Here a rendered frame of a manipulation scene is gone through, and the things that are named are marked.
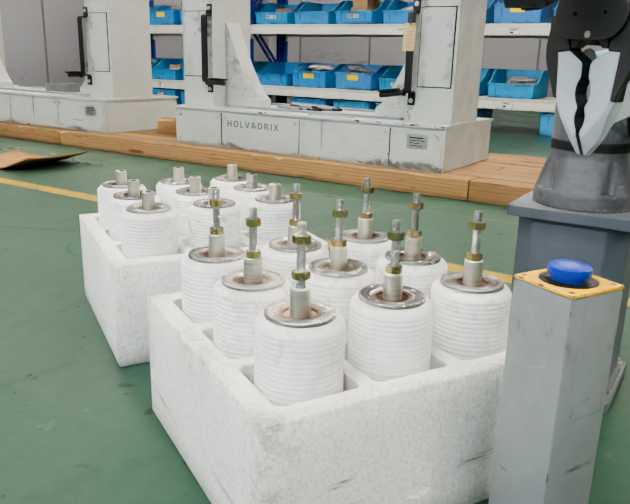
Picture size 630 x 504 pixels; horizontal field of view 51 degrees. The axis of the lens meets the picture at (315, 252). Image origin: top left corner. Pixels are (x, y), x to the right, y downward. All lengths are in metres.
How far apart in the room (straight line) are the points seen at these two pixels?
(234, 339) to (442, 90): 2.11
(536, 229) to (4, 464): 0.81
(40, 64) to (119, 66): 4.16
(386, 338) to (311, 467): 0.16
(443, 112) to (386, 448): 2.15
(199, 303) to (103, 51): 3.14
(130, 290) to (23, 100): 3.37
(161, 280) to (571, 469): 0.71
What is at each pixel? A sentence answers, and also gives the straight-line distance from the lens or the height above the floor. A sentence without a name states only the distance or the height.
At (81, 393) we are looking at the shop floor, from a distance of 1.12.
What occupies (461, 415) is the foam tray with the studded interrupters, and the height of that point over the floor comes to 0.13.
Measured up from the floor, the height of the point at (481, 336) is 0.20.
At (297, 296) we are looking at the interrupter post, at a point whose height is 0.27.
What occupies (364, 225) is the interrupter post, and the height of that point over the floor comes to 0.27.
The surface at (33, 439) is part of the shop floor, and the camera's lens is 1.02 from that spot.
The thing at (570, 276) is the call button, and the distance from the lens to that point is 0.65.
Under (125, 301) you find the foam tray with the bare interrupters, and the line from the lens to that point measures 1.14.
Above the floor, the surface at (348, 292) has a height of 0.24.
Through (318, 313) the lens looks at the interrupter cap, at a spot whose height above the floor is 0.25.
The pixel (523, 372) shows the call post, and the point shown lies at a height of 0.22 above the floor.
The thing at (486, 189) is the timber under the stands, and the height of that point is 0.05.
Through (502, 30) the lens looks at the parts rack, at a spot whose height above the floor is 0.74.
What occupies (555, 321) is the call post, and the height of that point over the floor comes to 0.29.
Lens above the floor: 0.51
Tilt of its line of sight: 16 degrees down
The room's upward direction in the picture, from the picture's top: 2 degrees clockwise
